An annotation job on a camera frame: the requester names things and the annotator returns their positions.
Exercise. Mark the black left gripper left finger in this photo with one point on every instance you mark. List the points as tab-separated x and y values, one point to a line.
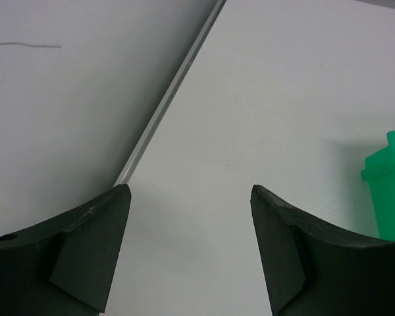
66	264

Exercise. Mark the aluminium frame rail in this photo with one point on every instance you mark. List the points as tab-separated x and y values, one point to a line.
155	120

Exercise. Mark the green plastic bin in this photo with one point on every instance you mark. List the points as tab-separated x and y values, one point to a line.
379	173

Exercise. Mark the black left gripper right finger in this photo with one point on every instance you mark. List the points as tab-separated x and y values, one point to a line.
313	267

